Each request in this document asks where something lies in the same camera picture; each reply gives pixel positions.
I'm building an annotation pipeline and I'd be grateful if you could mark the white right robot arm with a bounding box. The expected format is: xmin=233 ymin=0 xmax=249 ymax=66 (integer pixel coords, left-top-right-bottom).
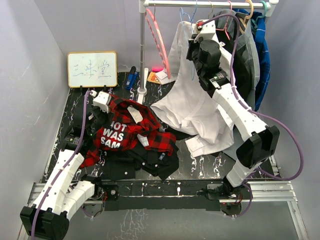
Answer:
xmin=186 ymin=34 xmax=280 ymax=199

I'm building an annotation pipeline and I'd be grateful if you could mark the grey shirt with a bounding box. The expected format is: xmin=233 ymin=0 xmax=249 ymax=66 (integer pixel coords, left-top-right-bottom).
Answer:
xmin=215 ymin=16 xmax=260 ymax=109

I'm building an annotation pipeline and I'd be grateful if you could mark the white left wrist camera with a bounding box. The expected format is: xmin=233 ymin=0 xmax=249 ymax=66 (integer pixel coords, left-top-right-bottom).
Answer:
xmin=92 ymin=91 xmax=112 ymax=113

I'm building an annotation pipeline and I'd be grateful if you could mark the blue jacket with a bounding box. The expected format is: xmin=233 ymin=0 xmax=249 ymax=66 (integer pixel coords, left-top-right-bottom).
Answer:
xmin=236 ymin=11 xmax=271 ymax=112

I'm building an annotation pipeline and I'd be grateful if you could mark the blue stapler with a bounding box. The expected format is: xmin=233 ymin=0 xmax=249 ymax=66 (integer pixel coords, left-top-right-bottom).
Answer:
xmin=125 ymin=66 xmax=139 ymax=90

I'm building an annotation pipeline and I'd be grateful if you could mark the red black plaid shirt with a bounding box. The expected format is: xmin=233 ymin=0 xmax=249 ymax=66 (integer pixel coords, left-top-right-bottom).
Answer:
xmin=80 ymin=94 xmax=176 ymax=169

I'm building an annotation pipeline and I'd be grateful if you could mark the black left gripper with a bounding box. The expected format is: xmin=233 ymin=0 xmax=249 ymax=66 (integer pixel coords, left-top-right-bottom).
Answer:
xmin=87 ymin=104 xmax=115 ymax=136

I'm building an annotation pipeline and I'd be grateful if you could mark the orange plastic hanger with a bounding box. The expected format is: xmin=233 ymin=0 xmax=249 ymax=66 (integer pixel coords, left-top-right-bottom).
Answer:
xmin=238 ymin=0 xmax=254 ymax=34

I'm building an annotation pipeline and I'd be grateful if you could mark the aluminium rail frame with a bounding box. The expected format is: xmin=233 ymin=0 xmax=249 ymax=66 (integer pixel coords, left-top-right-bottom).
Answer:
xmin=17 ymin=109 xmax=310 ymax=240

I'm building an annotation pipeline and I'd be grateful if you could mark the black button shirt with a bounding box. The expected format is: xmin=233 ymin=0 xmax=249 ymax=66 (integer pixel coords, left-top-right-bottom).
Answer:
xmin=99 ymin=143 xmax=179 ymax=181

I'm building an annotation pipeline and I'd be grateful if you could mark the teal plastic hanger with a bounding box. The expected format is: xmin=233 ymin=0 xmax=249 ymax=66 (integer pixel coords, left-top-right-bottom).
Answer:
xmin=250 ymin=0 xmax=268 ymax=32

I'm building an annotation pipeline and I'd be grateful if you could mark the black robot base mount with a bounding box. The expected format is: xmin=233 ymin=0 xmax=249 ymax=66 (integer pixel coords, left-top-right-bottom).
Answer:
xmin=101 ymin=179 xmax=250 ymax=211

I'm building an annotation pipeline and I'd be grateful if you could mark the orange patterned card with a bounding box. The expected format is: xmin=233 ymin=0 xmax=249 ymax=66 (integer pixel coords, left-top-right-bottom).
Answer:
xmin=147 ymin=72 xmax=161 ymax=85

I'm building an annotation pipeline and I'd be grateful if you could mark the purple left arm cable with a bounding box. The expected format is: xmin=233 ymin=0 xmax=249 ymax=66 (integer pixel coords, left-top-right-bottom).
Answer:
xmin=29 ymin=89 xmax=97 ymax=240

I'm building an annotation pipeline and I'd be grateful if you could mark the small whiteboard with writing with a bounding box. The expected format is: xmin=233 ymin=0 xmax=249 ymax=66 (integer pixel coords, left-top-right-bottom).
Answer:
xmin=67 ymin=51 xmax=118 ymax=88

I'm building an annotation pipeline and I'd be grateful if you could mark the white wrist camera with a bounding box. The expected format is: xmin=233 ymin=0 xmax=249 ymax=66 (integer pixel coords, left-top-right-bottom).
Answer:
xmin=92 ymin=91 xmax=112 ymax=113
xmin=193 ymin=20 xmax=218 ymax=43

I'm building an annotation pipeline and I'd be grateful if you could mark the pink notched hanger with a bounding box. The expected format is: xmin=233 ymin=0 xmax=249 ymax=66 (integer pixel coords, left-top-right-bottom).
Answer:
xmin=145 ymin=9 xmax=171 ymax=79

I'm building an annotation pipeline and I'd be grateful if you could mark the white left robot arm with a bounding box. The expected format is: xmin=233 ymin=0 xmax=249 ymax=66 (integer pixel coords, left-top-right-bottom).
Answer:
xmin=20 ymin=106 xmax=109 ymax=240

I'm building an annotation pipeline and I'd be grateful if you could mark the white collared shirt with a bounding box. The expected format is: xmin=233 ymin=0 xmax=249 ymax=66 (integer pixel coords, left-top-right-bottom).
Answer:
xmin=150 ymin=21 xmax=234 ymax=158

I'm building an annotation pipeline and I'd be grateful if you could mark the pink wire hanger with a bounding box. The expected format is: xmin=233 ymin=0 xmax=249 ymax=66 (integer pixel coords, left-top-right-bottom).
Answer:
xmin=216 ymin=0 xmax=233 ymax=40

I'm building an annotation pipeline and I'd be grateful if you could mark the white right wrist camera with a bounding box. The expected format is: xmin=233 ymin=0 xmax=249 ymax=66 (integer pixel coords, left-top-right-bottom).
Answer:
xmin=193 ymin=20 xmax=218 ymax=43

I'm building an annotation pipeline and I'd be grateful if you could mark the light blue wire hanger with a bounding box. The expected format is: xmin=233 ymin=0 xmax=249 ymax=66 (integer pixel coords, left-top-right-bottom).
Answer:
xmin=179 ymin=0 xmax=198 ymax=81

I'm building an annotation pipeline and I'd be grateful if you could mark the metal clothes rack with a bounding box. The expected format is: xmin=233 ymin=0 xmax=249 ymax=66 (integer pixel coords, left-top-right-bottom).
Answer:
xmin=137 ymin=0 xmax=279 ymax=104

